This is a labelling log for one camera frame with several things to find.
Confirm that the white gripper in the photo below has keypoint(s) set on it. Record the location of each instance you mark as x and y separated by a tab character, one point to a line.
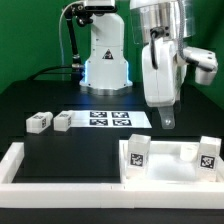
164	72

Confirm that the white square table top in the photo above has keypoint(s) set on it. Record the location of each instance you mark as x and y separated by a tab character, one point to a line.
168	161

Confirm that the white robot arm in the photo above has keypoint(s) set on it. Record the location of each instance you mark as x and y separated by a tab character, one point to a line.
160	26

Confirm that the paper sheet with tags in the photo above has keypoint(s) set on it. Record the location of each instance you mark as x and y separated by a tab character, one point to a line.
110	119

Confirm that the white U-shaped obstacle fence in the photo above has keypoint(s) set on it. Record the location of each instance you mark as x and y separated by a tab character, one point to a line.
130	194

